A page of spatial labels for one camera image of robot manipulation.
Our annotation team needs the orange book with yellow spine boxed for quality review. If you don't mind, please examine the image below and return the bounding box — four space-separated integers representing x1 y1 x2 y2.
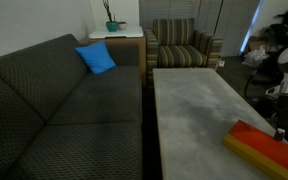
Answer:
222 120 288 180

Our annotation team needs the grey top coffee table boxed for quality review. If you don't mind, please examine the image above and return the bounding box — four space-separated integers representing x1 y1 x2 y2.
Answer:
153 68 274 180

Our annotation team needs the dark clutter pile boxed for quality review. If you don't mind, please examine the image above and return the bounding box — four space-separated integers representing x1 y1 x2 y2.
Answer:
244 10 288 99

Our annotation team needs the striped armchair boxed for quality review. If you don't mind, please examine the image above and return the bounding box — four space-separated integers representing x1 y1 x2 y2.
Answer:
144 18 223 87

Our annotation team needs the wooden side table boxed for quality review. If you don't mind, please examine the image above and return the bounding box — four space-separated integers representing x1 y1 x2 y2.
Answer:
88 36 147 87

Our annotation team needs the white board on side table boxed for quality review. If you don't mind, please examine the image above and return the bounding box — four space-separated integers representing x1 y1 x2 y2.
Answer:
88 26 143 39

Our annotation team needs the small white plant pot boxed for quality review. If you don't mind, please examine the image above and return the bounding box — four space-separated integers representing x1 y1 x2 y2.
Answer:
118 21 128 30

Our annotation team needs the blue throw pillow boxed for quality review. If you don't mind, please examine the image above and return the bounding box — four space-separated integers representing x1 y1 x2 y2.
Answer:
76 41 116 74

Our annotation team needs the plant in teal pot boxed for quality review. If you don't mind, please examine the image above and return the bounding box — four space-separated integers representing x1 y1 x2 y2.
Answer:
102 0 118 32

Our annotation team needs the dark grey fabric sofa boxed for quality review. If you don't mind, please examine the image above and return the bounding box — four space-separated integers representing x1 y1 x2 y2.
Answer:
0 34 143 180

